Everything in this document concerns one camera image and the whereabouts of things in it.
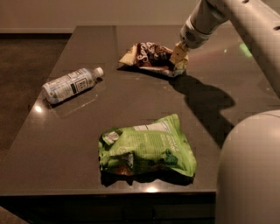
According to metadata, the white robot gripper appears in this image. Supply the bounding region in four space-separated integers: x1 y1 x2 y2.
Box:
170 17 210 65

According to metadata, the brown chip bag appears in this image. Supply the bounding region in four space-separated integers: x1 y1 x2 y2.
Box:
119 42 188 77

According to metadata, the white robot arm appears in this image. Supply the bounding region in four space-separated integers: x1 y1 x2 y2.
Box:
173 0 280 224

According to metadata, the green rice chip bag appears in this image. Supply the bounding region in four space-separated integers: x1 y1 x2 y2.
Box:
99 114 197 178

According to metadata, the clear plastic water bottle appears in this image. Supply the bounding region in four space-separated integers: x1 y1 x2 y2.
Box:
42 67 104 104

